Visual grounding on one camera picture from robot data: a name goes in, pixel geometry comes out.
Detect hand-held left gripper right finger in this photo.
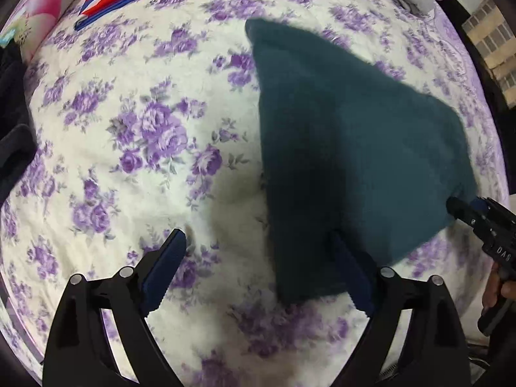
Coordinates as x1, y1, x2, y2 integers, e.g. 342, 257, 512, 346
331, 230, 472, 387

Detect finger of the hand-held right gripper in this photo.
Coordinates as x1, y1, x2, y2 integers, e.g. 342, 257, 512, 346
447, 196, 489, 231

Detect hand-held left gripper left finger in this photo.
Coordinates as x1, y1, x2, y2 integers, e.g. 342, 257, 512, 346
42, 228, 187, 387

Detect dark green pants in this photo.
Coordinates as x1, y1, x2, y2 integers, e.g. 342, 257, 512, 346
245, 18, 480, 304

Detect person's right hand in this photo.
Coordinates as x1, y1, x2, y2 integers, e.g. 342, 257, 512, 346
481, 265, 516, 320

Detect purple floral bedsheet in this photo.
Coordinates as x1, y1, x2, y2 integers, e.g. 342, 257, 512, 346
0, 0, 511, 387

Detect checked grey beige curtain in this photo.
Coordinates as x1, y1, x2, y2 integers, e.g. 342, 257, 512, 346
461, 0, 516, 108

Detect black clothing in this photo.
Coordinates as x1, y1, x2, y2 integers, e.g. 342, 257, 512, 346
0, 42, 38, 203

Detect floral print pillow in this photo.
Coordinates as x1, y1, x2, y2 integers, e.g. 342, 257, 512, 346
0, 0, 82, 64

